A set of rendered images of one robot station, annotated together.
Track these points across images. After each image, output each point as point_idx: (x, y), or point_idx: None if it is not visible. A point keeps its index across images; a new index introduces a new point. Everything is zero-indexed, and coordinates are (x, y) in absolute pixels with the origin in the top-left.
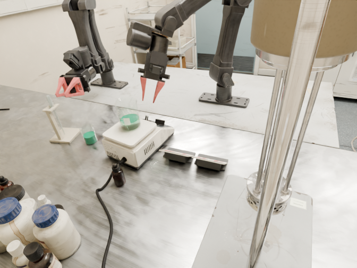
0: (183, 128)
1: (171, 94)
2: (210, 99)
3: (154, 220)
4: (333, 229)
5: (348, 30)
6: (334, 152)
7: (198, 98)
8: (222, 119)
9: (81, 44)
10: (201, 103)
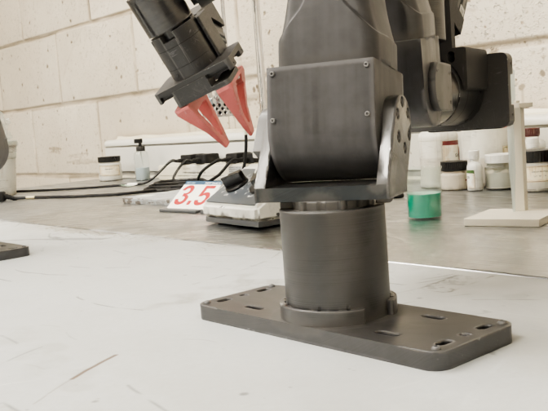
0: (174, 227)
1: (68, 270)
2: (3, 245)
3: None
4: None
5: None
6: (2, 216)
7: (22, 247)
8: (61, 234)
9: None
10: (36, 251)
